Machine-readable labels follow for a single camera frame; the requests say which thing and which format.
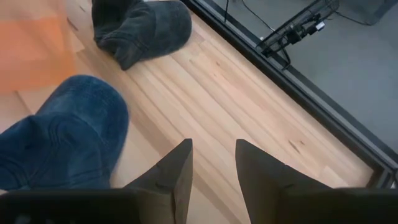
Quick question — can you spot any black aluminium table frame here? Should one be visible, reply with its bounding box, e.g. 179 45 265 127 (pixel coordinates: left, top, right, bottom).
182 0 398 189

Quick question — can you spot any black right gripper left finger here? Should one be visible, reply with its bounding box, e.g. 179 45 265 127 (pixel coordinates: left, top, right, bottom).
0 138 194 224

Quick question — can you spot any translucent orange plastic bin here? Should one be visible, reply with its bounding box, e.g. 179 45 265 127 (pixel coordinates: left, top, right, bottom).
0 0 85 93

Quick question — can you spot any dark grey hat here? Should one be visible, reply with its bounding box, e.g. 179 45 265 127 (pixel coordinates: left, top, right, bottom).
91 0 193 72

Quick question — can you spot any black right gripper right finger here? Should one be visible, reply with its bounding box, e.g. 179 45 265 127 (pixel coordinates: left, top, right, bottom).
235 139 398 224

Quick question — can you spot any blue denim hat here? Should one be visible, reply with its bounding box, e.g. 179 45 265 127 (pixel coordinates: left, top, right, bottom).
0 74 130 191

